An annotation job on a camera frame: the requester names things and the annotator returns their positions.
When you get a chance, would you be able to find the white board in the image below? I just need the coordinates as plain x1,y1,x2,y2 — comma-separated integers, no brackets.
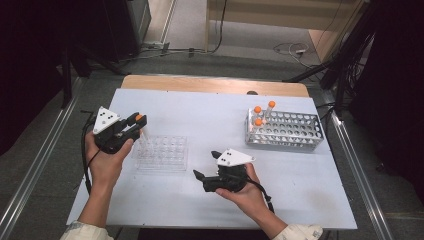
65,88,359,231

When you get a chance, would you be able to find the orange-capped clear tube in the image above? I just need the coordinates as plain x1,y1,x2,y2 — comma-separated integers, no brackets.
134,113,152,151
264,100,277,120
252,118,265,138
252,105,264,123

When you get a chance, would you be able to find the clear plastic tube rack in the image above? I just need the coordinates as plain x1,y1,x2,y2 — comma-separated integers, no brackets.
133,134,189,173

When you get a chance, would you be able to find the white coiled cable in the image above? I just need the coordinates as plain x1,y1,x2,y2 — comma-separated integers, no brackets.
272,41,310,62

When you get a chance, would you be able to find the metal floor rail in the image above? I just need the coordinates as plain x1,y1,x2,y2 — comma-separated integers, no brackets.
320,89,395,240
0,77,85,240

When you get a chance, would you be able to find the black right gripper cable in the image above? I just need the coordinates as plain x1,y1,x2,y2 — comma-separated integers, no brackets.
245,177,276,215

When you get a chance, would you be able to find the black stand with cables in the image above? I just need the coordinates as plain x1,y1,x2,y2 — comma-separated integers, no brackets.
282,0,380,118

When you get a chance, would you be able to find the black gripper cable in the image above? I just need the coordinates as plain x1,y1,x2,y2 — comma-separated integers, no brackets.
245,177,276,215
80,109,102,196

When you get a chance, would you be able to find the person's left hand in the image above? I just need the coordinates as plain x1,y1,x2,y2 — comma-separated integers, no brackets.
84,129,135,198

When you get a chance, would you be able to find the black metal stand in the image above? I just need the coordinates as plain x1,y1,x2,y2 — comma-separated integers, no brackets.
59,43,132,110

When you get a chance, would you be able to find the metal tube rack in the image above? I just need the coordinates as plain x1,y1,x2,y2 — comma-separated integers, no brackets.
244,107,325,152

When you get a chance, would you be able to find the light wooden desk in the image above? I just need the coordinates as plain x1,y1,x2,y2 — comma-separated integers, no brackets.
205,0,372,63

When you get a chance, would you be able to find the person's right hand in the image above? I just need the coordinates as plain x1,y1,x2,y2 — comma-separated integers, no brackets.
215,162,268,218

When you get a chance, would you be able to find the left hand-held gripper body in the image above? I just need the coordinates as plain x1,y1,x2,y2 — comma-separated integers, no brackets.
92,106,135,155

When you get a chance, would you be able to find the dark curtain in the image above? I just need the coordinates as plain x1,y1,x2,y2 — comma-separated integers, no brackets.
348,0,424,203
0,0,65,156

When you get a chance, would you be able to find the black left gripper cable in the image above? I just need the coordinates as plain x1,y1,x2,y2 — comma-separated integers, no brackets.
80,109,102,196

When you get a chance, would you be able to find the black hanging cable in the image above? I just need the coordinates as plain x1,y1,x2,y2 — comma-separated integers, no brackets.
211,0,229,54

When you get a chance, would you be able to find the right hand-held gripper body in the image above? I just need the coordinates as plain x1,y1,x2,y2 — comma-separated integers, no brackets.
201,148,257,194

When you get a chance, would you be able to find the black computer tower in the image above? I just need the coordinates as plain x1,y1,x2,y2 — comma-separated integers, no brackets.
102,0,152,63

